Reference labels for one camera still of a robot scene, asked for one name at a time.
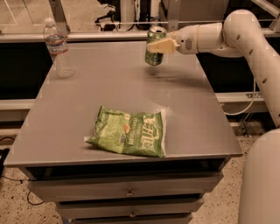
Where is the green chip bag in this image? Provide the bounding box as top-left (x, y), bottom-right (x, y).
top-left (84, 106), bottom-right (166, 158)

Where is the green soda can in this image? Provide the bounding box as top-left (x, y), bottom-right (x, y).
top-left (145, 25), bottom-right (166, 66)

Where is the black cable on floor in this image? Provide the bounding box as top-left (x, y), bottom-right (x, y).
top-left (0, 136), bottom-right (45, 207)

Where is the grey drawer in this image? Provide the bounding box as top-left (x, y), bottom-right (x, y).
top-left (28, 171), bottom-right (223, 202)
top-left (56, 198), bottom-right (204, 219)

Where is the metal railing frame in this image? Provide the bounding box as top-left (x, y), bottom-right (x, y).
top-left (0, 0), bottom-right (280, 43)

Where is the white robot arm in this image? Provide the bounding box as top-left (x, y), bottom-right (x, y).
top-left (147, 10), bottom-right (280, 224)

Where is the grey drawer cabinet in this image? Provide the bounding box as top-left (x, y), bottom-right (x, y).
top-left (5, 42), bottom-right (242, 224)

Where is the top grey drawer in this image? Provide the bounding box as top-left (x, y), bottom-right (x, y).
top-left (28, 171), bottom-right (223, 202)

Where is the white cable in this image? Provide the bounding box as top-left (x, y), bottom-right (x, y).
top-left (222, 78), bottom-right (257, 116)

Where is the clear plastic water bottle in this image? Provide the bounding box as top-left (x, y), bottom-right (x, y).
top-left (43, 17), bottom-right (74, 78)

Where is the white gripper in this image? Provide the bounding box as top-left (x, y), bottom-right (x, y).
top-left (147, 25), bottom-right (199, 54)

